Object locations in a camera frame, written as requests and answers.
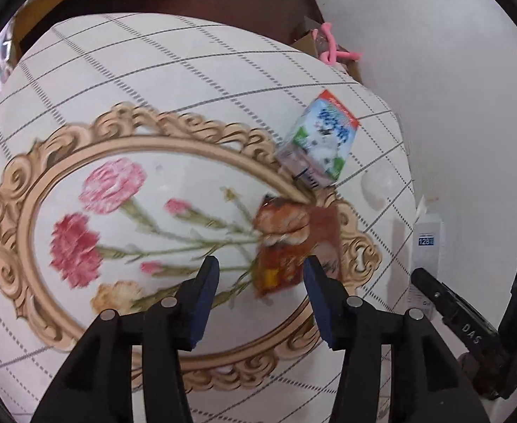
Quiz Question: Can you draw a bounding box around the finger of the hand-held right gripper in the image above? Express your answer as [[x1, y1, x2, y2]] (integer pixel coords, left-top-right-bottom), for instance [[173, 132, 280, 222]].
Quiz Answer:
[[412, 268, 466, 319]]

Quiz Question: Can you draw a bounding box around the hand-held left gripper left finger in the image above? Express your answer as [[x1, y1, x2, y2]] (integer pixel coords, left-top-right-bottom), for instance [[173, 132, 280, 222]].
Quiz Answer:
[[30, 256, 220, 423]]

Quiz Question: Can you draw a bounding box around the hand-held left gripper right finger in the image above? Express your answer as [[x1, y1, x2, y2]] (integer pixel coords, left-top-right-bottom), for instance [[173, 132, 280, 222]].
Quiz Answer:
[[303, 256, 490, 423]]

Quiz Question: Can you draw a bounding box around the brown snack packet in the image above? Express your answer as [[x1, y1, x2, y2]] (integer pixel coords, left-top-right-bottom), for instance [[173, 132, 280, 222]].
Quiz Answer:
[[253, 194, 344, 298]]

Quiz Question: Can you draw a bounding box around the white box with blue label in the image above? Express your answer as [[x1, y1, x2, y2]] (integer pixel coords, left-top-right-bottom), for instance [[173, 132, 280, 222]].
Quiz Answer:
[[406, 194, 444, 318]]

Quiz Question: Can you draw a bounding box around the blue white milk carton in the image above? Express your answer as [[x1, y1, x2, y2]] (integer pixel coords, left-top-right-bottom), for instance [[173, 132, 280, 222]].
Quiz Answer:
[[274, 89, 360, 188]]

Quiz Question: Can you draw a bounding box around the table with patterned tablecloth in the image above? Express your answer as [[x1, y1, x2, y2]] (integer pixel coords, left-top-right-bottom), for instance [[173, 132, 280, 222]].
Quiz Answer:
[[0, 12, 418, 423]]

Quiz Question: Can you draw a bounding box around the pink toy on cardboard box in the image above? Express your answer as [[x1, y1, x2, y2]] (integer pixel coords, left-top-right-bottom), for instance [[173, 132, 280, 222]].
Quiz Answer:
[[290, 17, 364, 84]]

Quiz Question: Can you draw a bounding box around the pink plush toy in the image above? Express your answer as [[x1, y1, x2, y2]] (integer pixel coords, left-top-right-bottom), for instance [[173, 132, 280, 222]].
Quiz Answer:
[[312, 22, 362, 65]]

